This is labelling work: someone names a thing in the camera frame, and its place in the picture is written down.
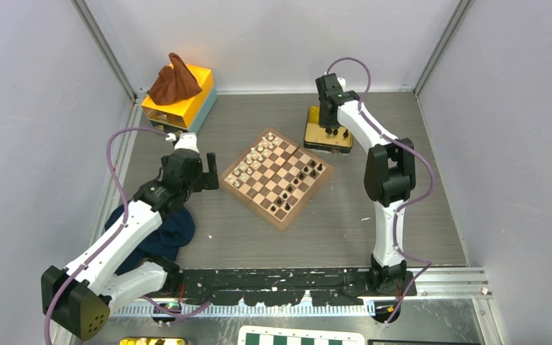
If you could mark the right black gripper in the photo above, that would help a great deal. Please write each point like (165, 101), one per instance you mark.
(324, 123)

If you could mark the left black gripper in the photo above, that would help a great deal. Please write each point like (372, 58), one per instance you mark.
(208, 180)

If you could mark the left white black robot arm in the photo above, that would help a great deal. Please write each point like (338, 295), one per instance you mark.
(81, 296)

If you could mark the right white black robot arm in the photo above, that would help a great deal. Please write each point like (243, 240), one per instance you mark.
(389, 175)

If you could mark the white chess piece row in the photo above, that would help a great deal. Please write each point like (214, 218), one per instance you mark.
(255, 168)

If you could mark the wooden chess board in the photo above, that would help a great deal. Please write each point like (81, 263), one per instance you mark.
(261, 202)

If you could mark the black chess piece cluster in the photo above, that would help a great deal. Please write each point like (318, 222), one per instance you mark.
(291, 188)

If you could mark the green white chess mat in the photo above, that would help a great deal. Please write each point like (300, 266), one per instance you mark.
(258, 335)

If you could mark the gold metal tray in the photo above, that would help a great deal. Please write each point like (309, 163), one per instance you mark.
(318, 139)

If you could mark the dark blue cloth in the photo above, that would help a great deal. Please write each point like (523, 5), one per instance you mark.
(176, 231)

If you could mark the yellow storage box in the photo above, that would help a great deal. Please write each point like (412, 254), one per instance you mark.
(186, 115)

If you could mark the brown cloth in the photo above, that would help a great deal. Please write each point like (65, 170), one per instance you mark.
(174, 83)

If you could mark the gold tin at bottom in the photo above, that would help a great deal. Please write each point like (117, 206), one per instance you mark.
(153, 341)

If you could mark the black mounting base plate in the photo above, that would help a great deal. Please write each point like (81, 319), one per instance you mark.
(279, 287)

